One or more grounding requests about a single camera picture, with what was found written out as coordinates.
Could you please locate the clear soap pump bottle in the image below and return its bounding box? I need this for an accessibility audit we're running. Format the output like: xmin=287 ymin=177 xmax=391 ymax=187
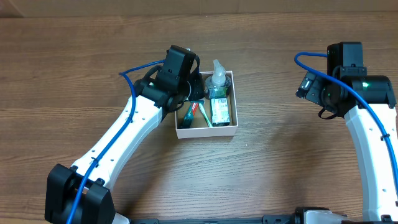
xmin=205 ymin=59 xmax=232 ymax=99

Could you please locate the green white soap packet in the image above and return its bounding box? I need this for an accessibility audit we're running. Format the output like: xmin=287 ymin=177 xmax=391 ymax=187
xmin=210 ymin=98 xmax=231 ymax=126

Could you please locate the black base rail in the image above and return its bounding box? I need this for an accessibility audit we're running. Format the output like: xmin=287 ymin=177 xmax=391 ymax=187
xmin=130 ymin=215 xmax=295 ymax=224

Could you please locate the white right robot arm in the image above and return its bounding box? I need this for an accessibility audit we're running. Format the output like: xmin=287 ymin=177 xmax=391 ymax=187
xmin=294 ymin=42 xmax=397 ymax=223

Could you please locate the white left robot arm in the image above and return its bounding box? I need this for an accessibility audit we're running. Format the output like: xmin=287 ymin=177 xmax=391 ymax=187
xmin=44 ymin=45 xmax=200 ymax=224

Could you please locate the green white toothbrush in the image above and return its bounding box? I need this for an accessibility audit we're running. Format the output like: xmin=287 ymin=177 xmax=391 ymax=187
xmin=199 ymin=103 xmax=213 ymax=128

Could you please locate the blue disposable razor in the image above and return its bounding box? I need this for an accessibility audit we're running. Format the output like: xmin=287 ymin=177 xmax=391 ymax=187
xmin=188 ymin=100 xmax=205 ymax=104

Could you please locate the white cardboard box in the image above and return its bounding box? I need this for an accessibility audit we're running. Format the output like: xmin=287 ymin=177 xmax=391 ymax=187
xmin=174 ymin=71 xmax=239 ymax=139

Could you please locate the red green toothpaste tube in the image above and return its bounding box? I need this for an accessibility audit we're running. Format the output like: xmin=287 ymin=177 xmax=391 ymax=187
xmin=179 ymin=102 xmax=199 ymax=129

